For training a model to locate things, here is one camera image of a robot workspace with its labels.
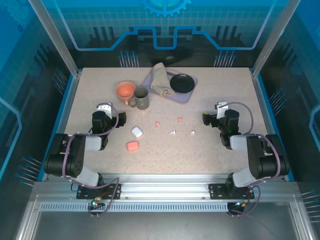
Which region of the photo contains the pink earbud charging case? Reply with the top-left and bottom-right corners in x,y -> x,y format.
126,141 -> 140,152

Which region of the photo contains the orange cup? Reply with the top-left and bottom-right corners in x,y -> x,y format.
115,81 -> 137,106

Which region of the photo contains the grey mug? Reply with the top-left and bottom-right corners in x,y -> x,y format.
128,87 -> 150,111

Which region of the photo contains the lavender tray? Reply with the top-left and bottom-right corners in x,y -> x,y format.
141,66 -> 199,104

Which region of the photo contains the black plate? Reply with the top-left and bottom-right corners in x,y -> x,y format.
169,73 -> 196,95

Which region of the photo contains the beige folded cloth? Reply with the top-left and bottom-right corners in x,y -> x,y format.
150,62 -> 176,99

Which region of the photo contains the small base circuit board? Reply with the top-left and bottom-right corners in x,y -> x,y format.
233,199 -> 251,208
88,198 -> 106,208

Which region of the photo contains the perforated metal strip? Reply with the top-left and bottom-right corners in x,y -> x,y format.
39,202 -> 230,213

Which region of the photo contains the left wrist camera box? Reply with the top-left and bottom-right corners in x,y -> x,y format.
96,102 -> 113,119

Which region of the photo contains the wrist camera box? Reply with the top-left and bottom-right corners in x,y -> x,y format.
96,102 -> 113,119
216,101 -> 229,120

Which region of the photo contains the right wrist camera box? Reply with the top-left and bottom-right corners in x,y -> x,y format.
216,101 -> 229,120

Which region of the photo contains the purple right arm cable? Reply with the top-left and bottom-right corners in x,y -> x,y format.
216,101 -> 282,219

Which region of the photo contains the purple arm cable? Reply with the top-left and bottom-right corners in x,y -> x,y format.
216,101 -> 282,219
61,101 -> 121,219

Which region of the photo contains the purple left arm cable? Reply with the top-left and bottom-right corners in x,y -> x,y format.
61,101 -> 121,219

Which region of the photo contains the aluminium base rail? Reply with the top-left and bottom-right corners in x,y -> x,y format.
32,173 -> 298,201

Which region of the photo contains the aluminium frame post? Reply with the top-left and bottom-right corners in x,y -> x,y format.
27,0 -> 82,77
250,0 -> 295,78

